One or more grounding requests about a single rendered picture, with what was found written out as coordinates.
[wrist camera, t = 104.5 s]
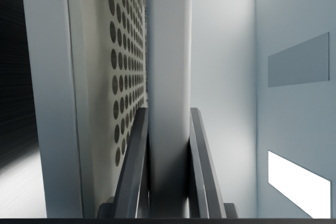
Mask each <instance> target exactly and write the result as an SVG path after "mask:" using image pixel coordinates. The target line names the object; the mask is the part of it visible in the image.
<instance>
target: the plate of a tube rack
mask: <svg viewBox="0 0 336 224"><path fill-rule="evenodd" d="M146 43H147V114H148V185H149V218H188V180H189V135H190V89H191V43H192V0H146Z"/></svg>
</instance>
